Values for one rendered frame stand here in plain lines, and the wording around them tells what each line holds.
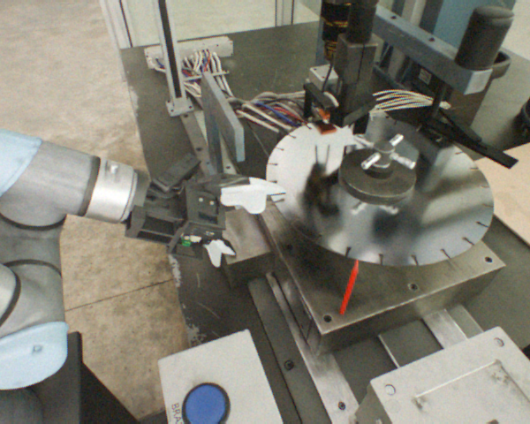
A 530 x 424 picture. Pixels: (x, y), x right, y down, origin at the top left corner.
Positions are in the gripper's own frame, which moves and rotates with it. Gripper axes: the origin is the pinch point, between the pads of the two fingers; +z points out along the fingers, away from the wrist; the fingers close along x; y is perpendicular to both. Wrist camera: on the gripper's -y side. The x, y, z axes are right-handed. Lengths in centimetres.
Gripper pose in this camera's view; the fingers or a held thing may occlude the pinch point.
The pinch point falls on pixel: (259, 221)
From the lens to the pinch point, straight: 57.3
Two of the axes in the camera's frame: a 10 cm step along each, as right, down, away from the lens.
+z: 8.3, 2.4, 5.0
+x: 5.2, -6.5, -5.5
